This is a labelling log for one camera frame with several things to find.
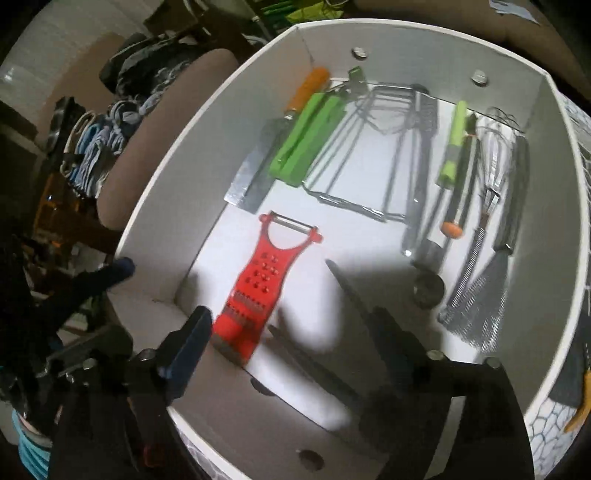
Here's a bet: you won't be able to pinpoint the wire potato masher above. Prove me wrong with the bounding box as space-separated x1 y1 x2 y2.
301 84 416 222

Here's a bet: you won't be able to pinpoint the brown chair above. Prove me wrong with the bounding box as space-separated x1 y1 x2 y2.
96 49 238 232

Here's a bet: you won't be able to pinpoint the white papers on sofa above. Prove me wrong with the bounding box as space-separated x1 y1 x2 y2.
489 0 538 24

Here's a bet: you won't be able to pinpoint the steel fork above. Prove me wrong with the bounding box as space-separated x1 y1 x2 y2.
401 84 439 258

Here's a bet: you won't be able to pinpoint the white drawer box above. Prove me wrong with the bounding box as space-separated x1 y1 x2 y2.
109 19 589 479

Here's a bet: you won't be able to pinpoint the wooden handled knife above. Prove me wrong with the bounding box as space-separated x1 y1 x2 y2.
223 67 332 215

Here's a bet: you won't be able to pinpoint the green handled peeler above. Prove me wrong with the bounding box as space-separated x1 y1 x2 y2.
437 100 479 240

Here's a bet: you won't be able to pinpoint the red grater peeler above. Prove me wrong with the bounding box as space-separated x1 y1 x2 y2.
211 211 324 367

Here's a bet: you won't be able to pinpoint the steel whisk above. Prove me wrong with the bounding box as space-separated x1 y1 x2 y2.
438 113 512 330

